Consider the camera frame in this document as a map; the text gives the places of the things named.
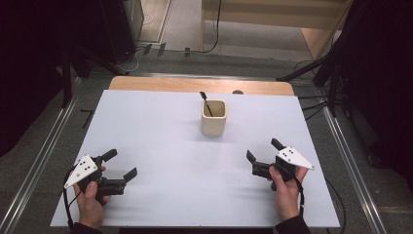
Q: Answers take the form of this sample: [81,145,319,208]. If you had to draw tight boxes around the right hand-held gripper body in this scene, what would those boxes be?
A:
[251,145,316,192]

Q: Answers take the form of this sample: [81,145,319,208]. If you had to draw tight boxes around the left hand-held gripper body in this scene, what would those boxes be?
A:
[63,154,127,207]

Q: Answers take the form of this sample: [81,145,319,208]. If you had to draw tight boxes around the cream square cup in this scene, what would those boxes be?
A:
[200,98,228,137]

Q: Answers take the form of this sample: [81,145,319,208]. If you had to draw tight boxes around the thin black brush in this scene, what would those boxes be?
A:
[199,91,214,118]

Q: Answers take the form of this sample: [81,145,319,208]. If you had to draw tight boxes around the person's right hand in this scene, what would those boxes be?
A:
[267,165,310,222]

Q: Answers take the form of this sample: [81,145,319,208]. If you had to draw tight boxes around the person's left hand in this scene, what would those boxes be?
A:
[72,166,110,229]

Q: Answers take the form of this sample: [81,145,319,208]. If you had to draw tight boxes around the white table mat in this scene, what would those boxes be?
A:
[50,90,341,228]

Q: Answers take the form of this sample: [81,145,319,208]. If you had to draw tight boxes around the black metal stand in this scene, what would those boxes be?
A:
[59,45,131,109]
[276,58,342,118]

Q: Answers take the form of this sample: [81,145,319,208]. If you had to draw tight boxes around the dark curtain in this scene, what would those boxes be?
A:
[0,0,108,159]
[330,0,413,193]

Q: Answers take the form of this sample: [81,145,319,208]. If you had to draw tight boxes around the dark cabinet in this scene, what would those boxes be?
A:
[98,0,145,64]

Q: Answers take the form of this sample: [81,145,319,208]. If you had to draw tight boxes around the light wooden shelf unit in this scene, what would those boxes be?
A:
[200,0,355,61]

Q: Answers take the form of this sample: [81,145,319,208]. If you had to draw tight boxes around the left hand-held gripper cable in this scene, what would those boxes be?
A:
[61,166,80,229]

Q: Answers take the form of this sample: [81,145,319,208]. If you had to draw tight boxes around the hand-held gripper cable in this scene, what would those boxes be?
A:
[61,166,80,229]
[291,176,347,234]

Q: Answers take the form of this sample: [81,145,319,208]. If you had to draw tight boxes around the right hand-held gripper cable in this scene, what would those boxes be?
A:
[291,176,347,234]

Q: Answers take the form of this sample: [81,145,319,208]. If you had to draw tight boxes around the aluminium floor rail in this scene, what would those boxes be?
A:
[0,77,83,234]
[319,94,388,234]

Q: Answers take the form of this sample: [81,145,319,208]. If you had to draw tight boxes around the black floor cables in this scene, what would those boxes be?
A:
[293,59,329,122]

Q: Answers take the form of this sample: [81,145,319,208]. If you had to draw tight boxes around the white floor cable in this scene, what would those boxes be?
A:
[124,47,146,74]

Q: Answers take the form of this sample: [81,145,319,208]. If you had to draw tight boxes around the black hanging cable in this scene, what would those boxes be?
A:
[183,0,223,55]

